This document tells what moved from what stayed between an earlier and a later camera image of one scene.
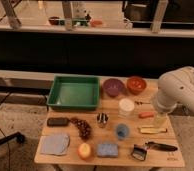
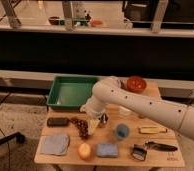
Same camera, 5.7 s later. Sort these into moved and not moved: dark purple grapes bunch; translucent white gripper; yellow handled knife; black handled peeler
Moved: translucent white gripper
Not moved: yellow handled knife; dark purple grapes bunch; black handled peeler
